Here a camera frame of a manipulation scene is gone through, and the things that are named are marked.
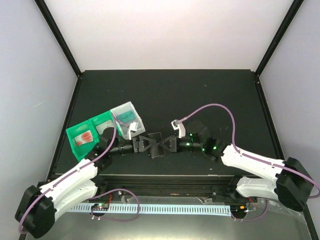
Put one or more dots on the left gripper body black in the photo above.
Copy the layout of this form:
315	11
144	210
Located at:
136	150

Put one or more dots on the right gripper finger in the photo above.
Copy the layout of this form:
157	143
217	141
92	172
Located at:
165	142
165	148

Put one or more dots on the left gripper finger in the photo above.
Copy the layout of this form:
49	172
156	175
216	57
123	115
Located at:
146	141
150	148

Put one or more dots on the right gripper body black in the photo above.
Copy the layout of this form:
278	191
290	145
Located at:
174	149

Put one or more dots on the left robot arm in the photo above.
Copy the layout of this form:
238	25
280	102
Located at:
40	207

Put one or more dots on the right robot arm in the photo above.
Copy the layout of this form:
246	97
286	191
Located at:
286	181

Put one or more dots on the teal card in white bin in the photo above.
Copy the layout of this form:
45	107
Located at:
124	119

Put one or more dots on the white card in green bin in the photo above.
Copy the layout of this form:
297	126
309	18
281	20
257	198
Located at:
101	127

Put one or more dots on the red white card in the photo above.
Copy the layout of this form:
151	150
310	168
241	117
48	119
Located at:
84	138

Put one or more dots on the white translucent bin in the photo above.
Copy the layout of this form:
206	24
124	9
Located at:
123	108

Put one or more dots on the green plastic bin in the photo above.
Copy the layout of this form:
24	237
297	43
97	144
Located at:
90	124

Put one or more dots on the left circuit board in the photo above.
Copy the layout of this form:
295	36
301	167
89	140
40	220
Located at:
100	207

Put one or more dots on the circuit board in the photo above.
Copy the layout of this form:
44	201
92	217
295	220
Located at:
100	207
239	208

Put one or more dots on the right circuit board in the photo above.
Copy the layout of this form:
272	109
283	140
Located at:
239	208

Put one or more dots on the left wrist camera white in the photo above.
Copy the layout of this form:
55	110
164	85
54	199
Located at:
132	130

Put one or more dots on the black aluminium rail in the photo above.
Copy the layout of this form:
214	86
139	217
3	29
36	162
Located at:
168	185

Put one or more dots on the white slotted cable duct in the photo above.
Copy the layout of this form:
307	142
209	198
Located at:
157	209

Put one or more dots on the left black frame post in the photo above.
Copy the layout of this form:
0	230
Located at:
49	19

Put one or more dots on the black frame post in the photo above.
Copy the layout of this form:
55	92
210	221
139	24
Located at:
282	29
49	19

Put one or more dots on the right black frame post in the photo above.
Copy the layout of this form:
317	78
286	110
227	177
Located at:
282	29

